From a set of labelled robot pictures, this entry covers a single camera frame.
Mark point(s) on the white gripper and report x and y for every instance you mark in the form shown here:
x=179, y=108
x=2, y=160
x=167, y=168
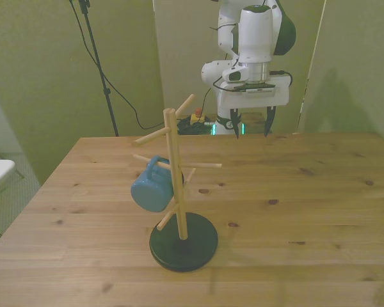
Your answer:
x=256, y=97

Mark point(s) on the blue enamel mug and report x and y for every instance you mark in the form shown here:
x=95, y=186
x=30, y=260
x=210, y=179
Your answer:
x=150, y=192

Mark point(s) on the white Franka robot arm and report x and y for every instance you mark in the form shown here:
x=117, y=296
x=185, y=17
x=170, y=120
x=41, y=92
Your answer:
x=254, y=32

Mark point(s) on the yellow emergency stop button box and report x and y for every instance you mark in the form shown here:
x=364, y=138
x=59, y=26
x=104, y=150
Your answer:
x=197, y=117

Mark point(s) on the black tripod stand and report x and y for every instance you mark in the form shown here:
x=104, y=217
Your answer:
x=97, y=60

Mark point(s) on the wooden robot pedestal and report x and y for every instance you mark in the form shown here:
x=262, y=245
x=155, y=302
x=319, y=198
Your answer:
x=254, y=123

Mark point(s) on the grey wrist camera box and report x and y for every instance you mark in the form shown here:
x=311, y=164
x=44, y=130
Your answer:
x=235, y=75

